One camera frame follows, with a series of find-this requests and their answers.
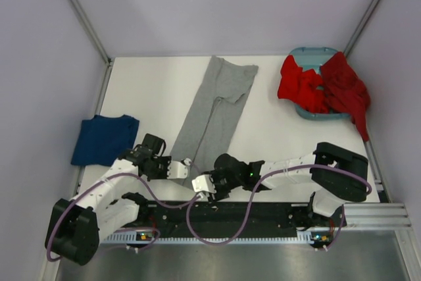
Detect grey slotted cable duct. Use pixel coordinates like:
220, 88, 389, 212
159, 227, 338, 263
100, 228, 316, 245

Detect dark red t shirt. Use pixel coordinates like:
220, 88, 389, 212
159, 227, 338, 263
320, 51, 371, 142

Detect folded blue t shirt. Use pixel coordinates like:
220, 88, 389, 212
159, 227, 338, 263
70, 115, 139, 166

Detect right aluminium corner post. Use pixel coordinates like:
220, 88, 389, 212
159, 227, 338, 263
343, 0, 382, 58

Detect teal plastic basket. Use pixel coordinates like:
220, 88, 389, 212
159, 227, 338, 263
289, 47, 350, 121

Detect left aluminium corner post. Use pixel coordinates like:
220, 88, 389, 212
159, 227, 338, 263
67, 0, 111, 65

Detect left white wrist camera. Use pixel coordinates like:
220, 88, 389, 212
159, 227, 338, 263
166, 158, 192, 180

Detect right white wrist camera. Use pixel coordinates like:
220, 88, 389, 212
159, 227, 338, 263
191, 174, 216, 199

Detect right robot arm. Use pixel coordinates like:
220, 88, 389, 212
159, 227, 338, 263
191, 142, 372, 226

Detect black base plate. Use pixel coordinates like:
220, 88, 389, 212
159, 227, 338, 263
134, 202, 341, 238

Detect aluminium frame rail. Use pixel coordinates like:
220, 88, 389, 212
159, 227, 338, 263
345, 203, 412, 231

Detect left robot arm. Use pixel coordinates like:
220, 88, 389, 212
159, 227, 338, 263
45, 134, 171, 265

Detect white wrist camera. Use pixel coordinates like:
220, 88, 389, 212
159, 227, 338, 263
191, 174, 216, 199
166, 158, 192, 180

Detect grey t shirt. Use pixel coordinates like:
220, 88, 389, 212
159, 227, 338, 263
170, 56, 259, 189

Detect aluminium corner post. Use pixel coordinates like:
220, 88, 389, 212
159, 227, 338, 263
343, 0, 382, 58
67, 0, 111, 65

